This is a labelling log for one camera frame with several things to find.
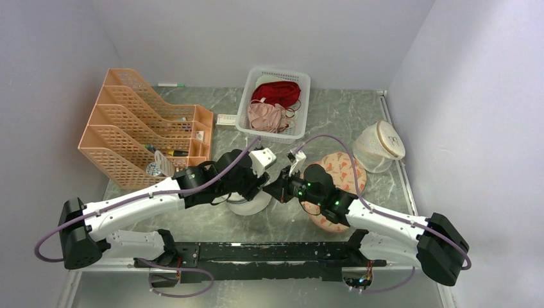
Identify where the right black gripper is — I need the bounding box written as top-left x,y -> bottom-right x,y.
263,165 -> 323,207

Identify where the white mesh laundry bag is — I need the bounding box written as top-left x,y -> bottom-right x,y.
225,191 -> 272,216

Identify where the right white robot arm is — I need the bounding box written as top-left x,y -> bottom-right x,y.
263,164 -> 470,286

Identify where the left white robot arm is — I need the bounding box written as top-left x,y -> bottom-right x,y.
59,148 -> 276,270

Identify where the pink bra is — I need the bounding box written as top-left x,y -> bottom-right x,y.
247,103 -> 293,133

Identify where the red bra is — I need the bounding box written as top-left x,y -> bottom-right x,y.
250,81 -> 302,109

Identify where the small beige mesh bag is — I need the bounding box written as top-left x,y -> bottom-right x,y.
352,119 -> 406,173

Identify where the small white cardboard box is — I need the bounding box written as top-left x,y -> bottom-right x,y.
216,114 -> 237,128

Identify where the white plastic basket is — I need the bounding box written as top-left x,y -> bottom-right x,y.
235,67 -> 310,144

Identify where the orange plastic file organizer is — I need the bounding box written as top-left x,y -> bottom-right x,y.
78,68 -> 214,189

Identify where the green white marker pen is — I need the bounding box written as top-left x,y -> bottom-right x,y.
157,83 -> 185,87

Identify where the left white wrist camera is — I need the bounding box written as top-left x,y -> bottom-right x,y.
249,148 -> 276,178

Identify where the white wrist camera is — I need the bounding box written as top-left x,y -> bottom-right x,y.
249,148 -> 276,178
287,149 -> 307,176

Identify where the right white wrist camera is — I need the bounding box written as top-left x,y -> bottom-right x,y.
287,149 -> 307,176

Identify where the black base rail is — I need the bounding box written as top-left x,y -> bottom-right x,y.
150,241 -> 370,283

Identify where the aluminium frame rail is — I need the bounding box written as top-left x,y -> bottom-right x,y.
377,90 -> 457,308

